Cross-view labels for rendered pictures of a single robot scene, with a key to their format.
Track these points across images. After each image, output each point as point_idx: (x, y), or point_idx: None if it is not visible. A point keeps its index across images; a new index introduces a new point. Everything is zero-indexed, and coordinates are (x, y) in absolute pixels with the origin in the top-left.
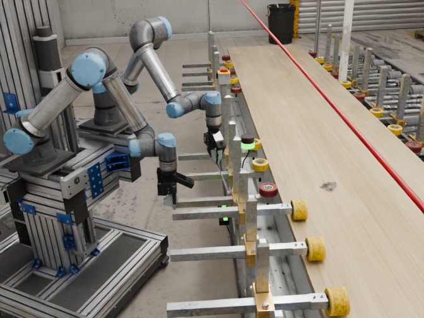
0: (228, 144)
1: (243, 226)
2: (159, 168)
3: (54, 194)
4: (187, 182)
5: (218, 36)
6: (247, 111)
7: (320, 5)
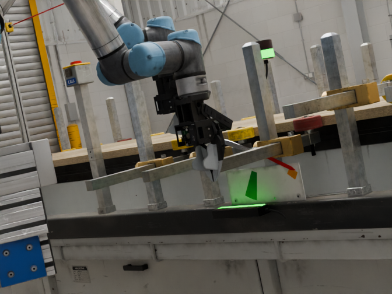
0: (149, 151)
1: (353, 132)
2: (180, 100)
3: (16, 187)
4: (225, 116)
5: None
6: (56, 192)
7: (20, 98)
